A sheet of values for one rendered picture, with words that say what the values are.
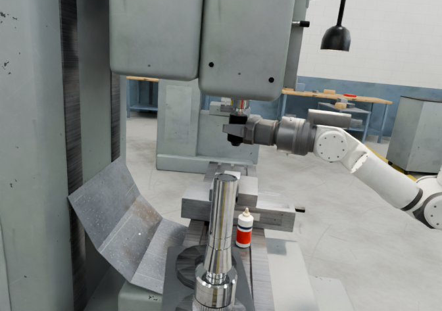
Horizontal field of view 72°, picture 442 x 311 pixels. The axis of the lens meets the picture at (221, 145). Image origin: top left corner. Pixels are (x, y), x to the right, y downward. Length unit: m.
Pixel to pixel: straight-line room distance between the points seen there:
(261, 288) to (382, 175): 0.37
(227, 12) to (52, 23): 0.34
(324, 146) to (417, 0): 7.61
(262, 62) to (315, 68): 6.80
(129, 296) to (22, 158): 0.41
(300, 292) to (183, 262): 0.49
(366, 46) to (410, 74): 1.18
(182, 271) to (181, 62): 0.41
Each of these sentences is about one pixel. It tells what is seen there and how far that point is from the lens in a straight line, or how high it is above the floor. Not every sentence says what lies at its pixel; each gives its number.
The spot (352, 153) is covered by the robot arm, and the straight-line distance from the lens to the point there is 0.80.
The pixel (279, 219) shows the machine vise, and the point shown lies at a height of 0.94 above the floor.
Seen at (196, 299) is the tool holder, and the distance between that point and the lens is 0.37.
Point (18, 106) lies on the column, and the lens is 0.69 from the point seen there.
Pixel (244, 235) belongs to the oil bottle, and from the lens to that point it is 0.86.
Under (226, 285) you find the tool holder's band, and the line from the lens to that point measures 0.35.
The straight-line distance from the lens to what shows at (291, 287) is 0.92.
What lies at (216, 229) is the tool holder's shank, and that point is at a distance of 0.32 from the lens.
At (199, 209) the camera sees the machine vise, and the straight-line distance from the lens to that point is 0.97.
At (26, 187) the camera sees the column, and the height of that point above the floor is 1.11.
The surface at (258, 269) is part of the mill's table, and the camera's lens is 0.82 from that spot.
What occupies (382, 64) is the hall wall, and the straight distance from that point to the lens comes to 7.92.
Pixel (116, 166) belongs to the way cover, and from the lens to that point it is 1.00.
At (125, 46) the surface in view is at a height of 1.40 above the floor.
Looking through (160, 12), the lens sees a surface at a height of 1.47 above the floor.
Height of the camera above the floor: 1.39
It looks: 16 degrees down
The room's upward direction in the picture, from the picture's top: 5 degrees clockwise
